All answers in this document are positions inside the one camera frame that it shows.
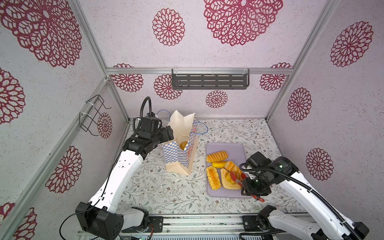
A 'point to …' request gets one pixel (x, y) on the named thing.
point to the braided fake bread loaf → (218, 156)
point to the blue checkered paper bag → (180, 153)
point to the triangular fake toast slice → (225, 184)
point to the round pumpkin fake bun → (228, 177)
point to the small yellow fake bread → (219, 164)
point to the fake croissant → (230, 166)
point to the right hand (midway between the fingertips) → (245, 191)
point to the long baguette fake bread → (183, 144)
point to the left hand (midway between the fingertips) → (165, 135)
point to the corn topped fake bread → (213, 178)
